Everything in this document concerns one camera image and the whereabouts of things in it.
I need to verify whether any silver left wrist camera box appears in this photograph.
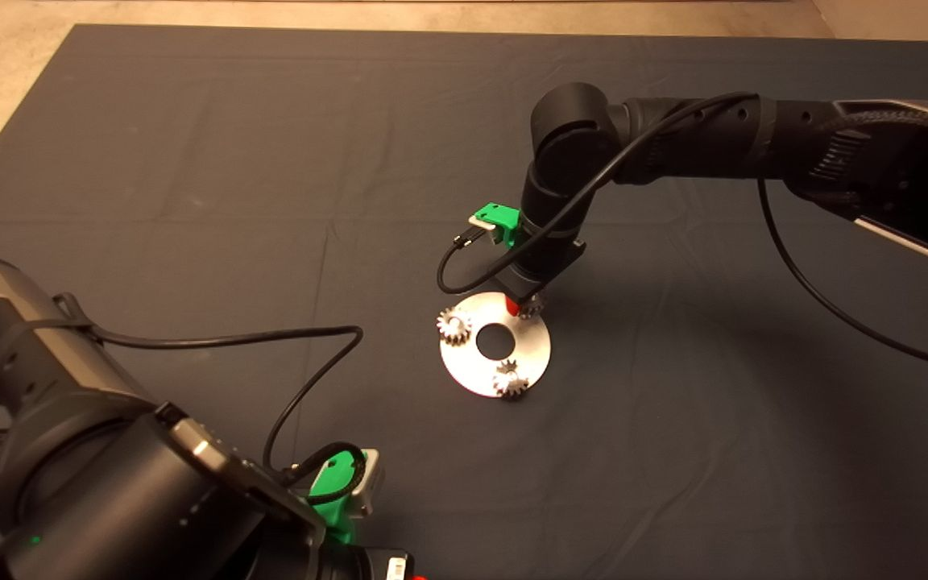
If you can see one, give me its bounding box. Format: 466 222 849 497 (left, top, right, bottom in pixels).
349 448 386 516

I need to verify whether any green right camera mount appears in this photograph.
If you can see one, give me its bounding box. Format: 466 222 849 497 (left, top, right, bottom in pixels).
472 203 523 245

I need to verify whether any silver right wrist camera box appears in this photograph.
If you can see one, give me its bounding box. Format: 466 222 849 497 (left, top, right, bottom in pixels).
468 213 507 244

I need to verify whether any black left camera cable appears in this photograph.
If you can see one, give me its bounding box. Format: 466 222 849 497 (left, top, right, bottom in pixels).
53 292 366 500

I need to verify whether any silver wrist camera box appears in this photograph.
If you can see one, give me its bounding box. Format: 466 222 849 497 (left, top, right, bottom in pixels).
468 213 507 244
349 448 386 516

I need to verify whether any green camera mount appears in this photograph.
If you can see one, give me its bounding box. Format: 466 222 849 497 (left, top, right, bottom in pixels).
307 451 368 545
472 203 523 245

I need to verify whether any dark grey table cloth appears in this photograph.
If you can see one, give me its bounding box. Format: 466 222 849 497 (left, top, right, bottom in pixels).
0 24 928 580

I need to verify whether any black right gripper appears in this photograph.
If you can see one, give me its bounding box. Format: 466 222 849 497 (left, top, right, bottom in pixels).
496 234 587 317

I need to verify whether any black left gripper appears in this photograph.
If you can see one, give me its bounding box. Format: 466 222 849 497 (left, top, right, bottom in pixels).
315 544 426 580

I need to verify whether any round metal carrier plate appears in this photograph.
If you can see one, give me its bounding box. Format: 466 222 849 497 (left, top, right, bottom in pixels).
440 292 552 397

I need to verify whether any green left camera mount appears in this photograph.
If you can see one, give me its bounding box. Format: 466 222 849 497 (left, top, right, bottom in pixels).
307 451 368 545

